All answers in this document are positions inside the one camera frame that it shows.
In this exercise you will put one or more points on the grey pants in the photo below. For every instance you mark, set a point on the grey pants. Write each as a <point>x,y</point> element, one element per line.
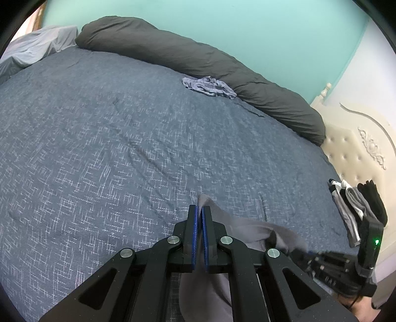
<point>247,232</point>

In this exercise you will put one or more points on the crumpled blue-grey garment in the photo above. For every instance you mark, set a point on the crumpled blue-grey garment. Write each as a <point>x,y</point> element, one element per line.
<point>207,86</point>

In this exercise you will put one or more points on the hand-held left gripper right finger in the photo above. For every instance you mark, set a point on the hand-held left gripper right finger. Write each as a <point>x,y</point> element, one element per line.
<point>204,238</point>

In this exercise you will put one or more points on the light grey blanket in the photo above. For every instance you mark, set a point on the light grey blanket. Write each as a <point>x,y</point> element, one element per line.
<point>31,46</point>

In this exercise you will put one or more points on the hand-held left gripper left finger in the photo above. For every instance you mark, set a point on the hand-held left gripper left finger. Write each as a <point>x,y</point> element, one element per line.
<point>194,238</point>

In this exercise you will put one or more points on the pink curtain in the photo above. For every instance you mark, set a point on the pink curtain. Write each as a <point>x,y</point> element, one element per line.
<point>32,20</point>

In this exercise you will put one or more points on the dark grey rolled duvet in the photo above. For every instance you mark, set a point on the dark grey rolled duvet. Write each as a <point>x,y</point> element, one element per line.
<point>201,62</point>

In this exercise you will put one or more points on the stack of grey-white clothes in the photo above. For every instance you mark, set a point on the stack of grey-white clothes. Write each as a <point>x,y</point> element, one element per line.
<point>349,210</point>

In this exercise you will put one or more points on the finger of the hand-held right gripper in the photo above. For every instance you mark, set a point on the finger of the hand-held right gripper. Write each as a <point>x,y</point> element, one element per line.
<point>301,258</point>

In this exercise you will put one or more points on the person's right hand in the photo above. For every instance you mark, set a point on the person's right hand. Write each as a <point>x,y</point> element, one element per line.
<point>363,309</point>

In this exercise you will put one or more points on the cream tufted headboard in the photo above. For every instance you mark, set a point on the cream tufted headboard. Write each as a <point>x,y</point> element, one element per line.
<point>355,161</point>

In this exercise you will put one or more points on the bed with blue sheet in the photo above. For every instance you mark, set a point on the bed with blue sheet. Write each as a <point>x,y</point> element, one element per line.
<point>123,148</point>

